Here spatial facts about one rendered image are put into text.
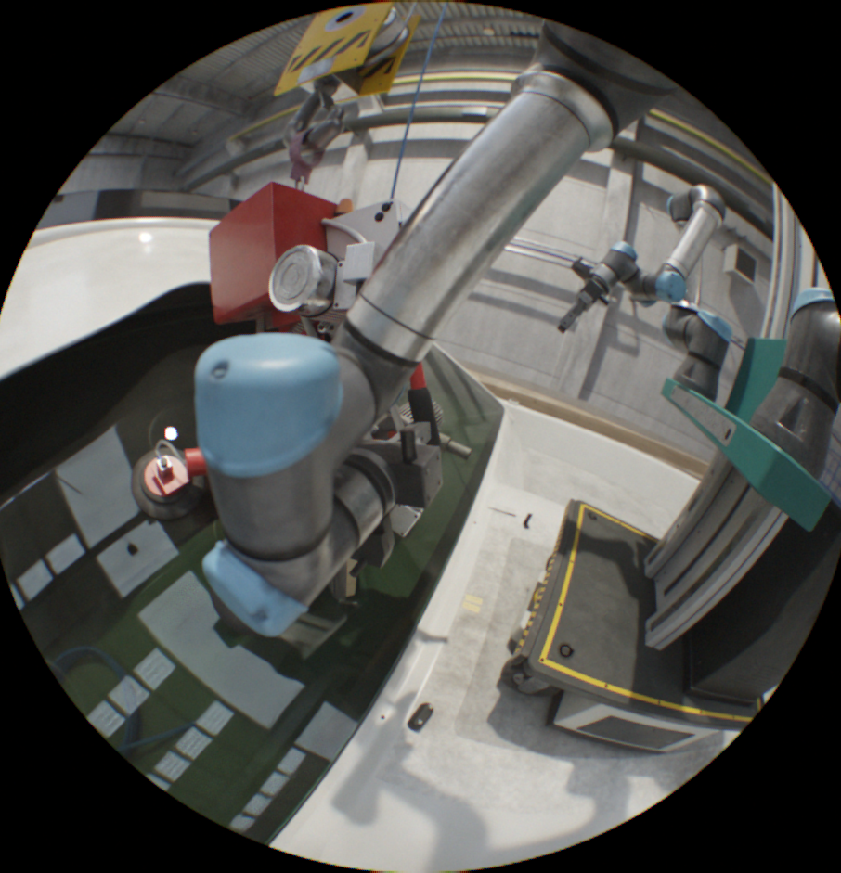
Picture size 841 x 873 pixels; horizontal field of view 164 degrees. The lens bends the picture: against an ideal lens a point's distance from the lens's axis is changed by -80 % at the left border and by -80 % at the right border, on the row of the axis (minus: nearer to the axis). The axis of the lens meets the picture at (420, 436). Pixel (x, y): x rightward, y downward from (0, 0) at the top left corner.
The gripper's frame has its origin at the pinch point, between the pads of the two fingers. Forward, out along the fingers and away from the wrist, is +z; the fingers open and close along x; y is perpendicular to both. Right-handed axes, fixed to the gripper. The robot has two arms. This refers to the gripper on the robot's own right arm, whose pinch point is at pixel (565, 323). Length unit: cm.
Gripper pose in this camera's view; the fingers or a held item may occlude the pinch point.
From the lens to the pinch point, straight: 85.7
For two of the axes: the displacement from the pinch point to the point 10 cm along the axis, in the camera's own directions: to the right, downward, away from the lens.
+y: 7.1, 6.9, -1.4
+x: 4.0, -2.3, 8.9
